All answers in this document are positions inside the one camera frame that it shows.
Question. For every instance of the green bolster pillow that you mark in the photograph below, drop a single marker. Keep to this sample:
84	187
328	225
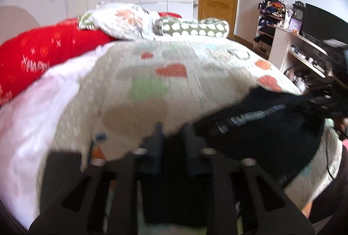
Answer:
195	28

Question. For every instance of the heart patterned quilt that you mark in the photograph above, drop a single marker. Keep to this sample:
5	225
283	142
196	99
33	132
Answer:
190	93

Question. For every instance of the white shelf desk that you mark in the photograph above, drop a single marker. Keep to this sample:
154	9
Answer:
280	44

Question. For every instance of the small red pillow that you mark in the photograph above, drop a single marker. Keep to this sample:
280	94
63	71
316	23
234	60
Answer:
170	15

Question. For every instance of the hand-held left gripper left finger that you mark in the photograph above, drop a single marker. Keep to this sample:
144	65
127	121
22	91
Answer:
157	139

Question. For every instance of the black television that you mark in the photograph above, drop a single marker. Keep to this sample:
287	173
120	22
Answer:
323	21

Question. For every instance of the long red pillow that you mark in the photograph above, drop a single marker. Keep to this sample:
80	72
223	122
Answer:
49	47

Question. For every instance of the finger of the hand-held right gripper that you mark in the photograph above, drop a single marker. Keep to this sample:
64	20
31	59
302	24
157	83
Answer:
322	105
319	90

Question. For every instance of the purple photo frame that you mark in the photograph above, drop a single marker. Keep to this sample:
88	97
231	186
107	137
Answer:
294	26

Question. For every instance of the black ornate clock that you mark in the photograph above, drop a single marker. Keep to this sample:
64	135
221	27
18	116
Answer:
298	14

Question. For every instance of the black pants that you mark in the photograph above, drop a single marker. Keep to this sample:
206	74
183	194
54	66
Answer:
258	137

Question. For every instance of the white floral pillow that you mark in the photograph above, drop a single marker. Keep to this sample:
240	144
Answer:
127	20

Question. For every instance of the white bed sheet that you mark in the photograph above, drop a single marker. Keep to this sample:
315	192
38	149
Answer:
32	126

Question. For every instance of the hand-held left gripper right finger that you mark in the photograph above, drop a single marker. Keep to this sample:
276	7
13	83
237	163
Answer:
190	142

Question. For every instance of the person's right forearm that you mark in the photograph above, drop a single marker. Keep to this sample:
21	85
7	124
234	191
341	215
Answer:
343	127

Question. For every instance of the beige rounded headboard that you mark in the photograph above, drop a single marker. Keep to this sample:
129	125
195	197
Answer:
16	22

